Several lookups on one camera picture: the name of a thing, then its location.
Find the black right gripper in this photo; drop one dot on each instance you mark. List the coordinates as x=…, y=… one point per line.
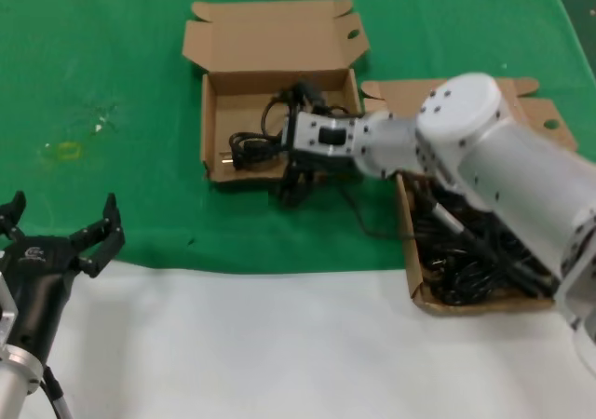
x=288, y=135

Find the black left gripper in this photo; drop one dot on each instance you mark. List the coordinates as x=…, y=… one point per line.
x=37, y=288

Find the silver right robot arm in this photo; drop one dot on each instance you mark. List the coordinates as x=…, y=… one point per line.
x=512, y=172

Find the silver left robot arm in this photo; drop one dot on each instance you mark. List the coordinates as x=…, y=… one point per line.
x=11, y=382

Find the cardboard box with torn rim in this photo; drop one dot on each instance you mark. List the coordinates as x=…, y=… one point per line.
x=242, y=65

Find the green table cloth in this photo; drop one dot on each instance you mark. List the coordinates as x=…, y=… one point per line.
x=116, y=42

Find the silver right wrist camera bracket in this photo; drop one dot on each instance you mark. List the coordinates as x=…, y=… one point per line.
x=326, y=137

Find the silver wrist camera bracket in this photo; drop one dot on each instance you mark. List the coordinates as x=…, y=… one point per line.
x=7, y=307
x=326, y=137

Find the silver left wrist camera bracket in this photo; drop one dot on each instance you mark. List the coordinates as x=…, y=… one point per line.
x=7, y=307

